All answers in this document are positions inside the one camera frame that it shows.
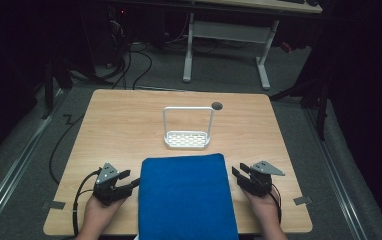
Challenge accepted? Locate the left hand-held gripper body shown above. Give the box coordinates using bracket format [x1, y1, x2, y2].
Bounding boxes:
[92, 162, 133, 206]

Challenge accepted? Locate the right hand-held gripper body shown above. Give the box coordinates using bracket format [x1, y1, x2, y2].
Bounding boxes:
[238, 160, 286, 198]

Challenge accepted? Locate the blue towel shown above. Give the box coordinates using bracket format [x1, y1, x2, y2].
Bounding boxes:
[137, 152, 240, 240]

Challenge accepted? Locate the white plastic towel rack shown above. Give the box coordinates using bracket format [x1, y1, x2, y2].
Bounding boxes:
[162, 106, 215, 150]

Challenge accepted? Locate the person's left hand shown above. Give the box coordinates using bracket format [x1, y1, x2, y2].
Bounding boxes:
[84, 195, 127, 228]

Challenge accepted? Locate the person's right hand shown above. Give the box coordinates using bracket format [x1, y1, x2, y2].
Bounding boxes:
[242, 188, 282, 228]

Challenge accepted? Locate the grey tape piece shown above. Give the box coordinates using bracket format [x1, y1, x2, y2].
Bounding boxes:
[42, 200, 67, 211]
[293, 195, 313, 206]

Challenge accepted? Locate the black metal stand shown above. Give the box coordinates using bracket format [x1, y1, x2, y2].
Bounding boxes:
[41, 59, 74, 120]
[269, 66, 331, 142]

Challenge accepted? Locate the white-framed wooden desk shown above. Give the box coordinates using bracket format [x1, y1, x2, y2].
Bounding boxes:
[182, 0, 324, 91]

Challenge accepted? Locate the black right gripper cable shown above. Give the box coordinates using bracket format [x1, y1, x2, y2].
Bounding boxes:
[268, 187, 283, 225]

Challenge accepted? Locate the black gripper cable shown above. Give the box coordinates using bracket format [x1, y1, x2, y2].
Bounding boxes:
[268, 187, 283, 225]
[72, 168, 103, 238]

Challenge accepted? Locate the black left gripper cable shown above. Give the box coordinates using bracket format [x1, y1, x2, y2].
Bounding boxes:
[72, 168, 103, 238]

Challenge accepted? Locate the black floor cable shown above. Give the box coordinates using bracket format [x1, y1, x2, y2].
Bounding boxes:
[48, 114, 85, 186]

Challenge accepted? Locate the metal floor rail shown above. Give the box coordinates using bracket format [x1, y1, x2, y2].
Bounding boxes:
[303, 107, 369, 240]
[0, 89, 67, 234]

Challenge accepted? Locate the bundle of black cables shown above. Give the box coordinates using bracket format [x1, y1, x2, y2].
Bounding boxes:
[107, 19, 154, 90]

